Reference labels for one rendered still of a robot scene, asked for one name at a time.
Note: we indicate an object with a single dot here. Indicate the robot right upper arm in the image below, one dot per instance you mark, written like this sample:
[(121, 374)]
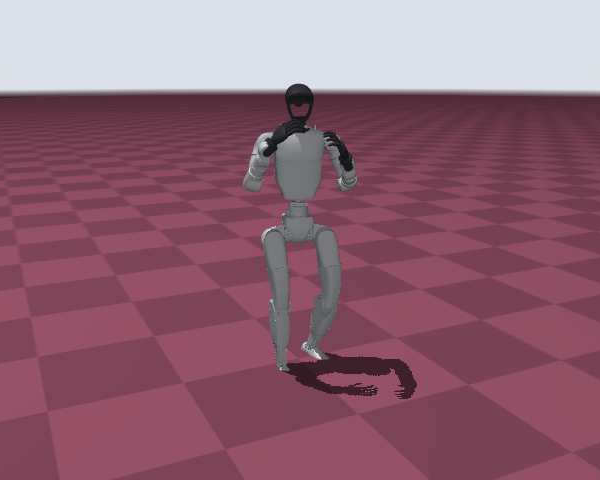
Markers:
[(251, 185)]

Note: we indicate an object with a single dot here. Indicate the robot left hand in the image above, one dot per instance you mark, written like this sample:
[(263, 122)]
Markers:
[(345, 158)]

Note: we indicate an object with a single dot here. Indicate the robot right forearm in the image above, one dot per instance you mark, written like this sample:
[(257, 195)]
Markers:
[(259, 165)]

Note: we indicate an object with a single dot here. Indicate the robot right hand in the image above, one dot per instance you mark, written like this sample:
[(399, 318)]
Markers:
[(281, 134)]

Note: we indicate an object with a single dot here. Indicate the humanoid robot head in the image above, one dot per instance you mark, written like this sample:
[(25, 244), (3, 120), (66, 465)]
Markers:
[(298, 94)]

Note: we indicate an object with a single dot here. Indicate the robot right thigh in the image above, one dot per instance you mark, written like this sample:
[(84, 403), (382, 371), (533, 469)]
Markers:
[(275, 253)]

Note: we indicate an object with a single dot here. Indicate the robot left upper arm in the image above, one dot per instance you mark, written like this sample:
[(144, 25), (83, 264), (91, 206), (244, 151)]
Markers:
[(335, 161)]

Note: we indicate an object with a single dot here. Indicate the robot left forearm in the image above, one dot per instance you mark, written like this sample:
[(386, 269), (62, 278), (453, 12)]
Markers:
[(348, 178)]

